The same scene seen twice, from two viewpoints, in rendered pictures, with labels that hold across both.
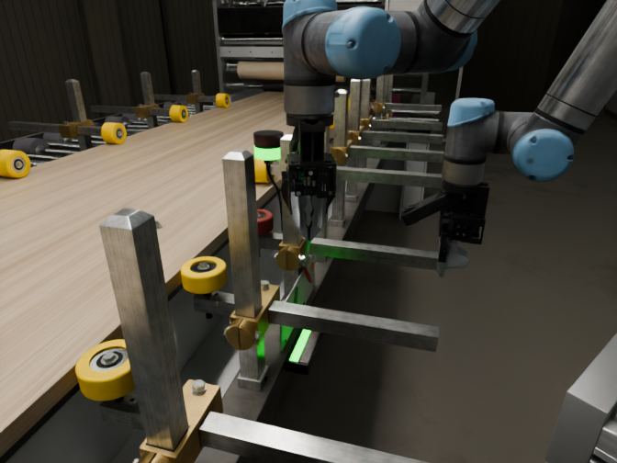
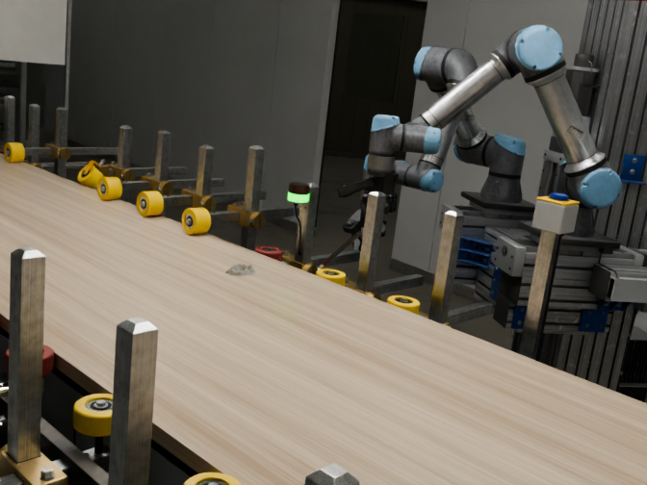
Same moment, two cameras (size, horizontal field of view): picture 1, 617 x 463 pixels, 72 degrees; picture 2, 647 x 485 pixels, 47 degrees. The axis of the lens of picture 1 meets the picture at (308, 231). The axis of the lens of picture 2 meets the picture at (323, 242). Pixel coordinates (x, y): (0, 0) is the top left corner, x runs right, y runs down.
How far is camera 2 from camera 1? 1.95 m
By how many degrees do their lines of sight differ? 60
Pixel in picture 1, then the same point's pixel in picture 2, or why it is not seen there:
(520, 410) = not seen: hidden behind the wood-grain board
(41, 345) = (374, 309)
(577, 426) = (519, 257)
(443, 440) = not seen: hidden behind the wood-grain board
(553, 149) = (439, 177)
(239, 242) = (375, 242)
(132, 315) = (453, 253)
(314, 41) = (413, 139)
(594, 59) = (445, 140)
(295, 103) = (387, 165)
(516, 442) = not seen: hidden behind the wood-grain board
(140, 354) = (451, 271)
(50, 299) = (322, 302)
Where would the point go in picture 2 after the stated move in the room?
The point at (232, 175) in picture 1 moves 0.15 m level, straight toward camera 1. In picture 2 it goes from (380, 205) to (435, 214)
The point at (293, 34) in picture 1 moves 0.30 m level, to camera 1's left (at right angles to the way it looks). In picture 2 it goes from (392, 133) to (343, 137)
